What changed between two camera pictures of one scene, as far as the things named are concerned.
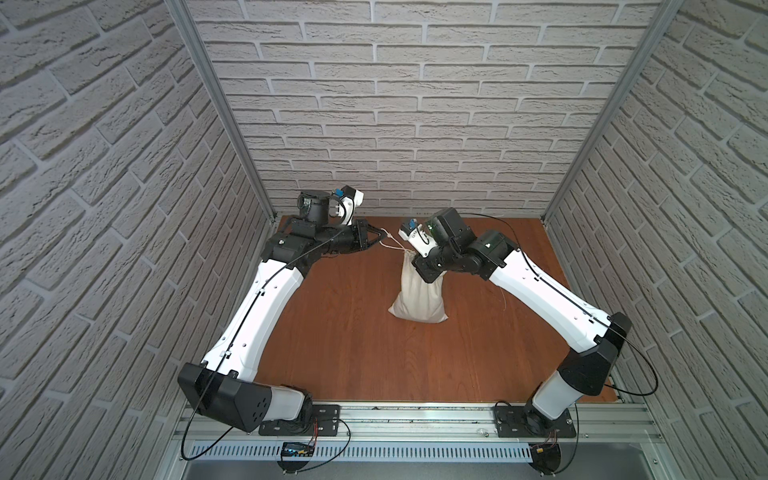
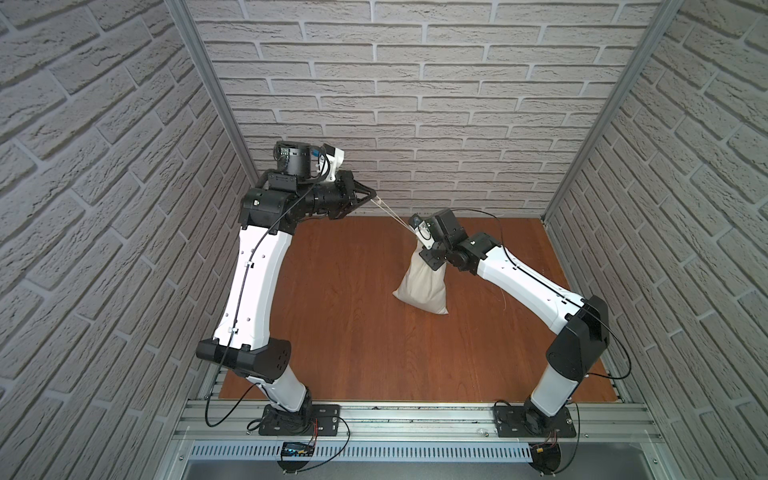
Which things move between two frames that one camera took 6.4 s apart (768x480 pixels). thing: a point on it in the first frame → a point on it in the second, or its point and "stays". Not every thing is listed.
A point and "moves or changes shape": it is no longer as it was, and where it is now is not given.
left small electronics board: x=297 y=449 stays
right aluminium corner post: x=657 y=25 stays
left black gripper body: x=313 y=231 → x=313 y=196
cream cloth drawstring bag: x=419 y=299 moves or changes shape
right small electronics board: x=546 y=457 stays
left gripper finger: x=374 y=235 → x=362 y=197
